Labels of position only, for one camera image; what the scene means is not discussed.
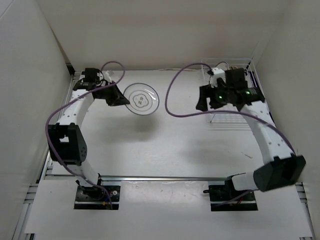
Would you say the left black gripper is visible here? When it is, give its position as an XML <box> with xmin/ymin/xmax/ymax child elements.
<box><xmin>95</xmin><ymin>81</ymin><xmax>130</xmax><ymax>107</ymax></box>

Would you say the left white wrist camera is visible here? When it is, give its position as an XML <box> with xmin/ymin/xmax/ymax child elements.
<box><xmin>102</xmin><ymin>70</ymin><xmax>114</xmax><ymax>83</ymax></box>

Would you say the white plate blue motif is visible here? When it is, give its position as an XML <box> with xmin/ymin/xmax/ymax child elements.
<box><xmin>123</xmin><ymin>83</ymin><xmax>160</xmax><ymax>116</ymax></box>

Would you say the white front cover board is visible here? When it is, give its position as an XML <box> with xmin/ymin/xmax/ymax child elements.
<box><xmin>25</xmin><ymin>180</ymin><xmax>312</xmax><ymax>240</ymax></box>

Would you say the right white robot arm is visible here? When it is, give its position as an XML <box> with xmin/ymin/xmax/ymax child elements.
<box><xmin>196</xmin><ymin>67</ymin><xmax>306</xmax><ymax>200</ymax></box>

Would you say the aluminium frame rail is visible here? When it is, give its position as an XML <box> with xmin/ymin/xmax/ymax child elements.
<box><xmin>101</xmin><ymin>175</ymin><xmax>226</xmax><ymax>182</ymax></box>

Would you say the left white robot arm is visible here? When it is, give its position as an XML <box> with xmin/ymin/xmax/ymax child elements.
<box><xmin>45</xmin><ymin>68</ymin><xmax>130</xmax><ymax>200</ymax></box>

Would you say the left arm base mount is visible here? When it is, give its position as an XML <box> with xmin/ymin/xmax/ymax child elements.
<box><xmin>73</xmin><ymin>185</ymin><xmax>121</xmax><ymax>210</ymax></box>

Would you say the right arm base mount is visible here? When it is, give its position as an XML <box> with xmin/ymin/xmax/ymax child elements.
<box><xmin>202</xmin><ymin>184</ymin><xmax>258</xmax><ymax>212</ymax></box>

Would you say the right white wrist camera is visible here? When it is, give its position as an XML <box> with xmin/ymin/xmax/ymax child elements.
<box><xmin>207</xmin><ymin>67</ymin><xmax>226</xmax><ymax>88</ymax></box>

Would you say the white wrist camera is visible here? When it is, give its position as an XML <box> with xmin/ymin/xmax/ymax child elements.
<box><xmin>102</xmin><ymin>70</ymin><xmax>114</xmax><ymax>83</ymax></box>
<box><xmin>207</xmin><ymin>67</ymin><xmax>226</xmax><ymax>88</ymax></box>

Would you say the white wire dish rack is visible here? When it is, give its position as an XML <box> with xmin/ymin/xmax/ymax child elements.
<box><xmin>201</xmin><ymin>58</ymin><xmax>260</xmax><ymax>131</ymax></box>

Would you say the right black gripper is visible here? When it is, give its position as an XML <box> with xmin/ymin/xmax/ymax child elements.
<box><xmin>195</xmin><ymin>81</ymin><xmax>233</xmax><ymax>112</ymax></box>

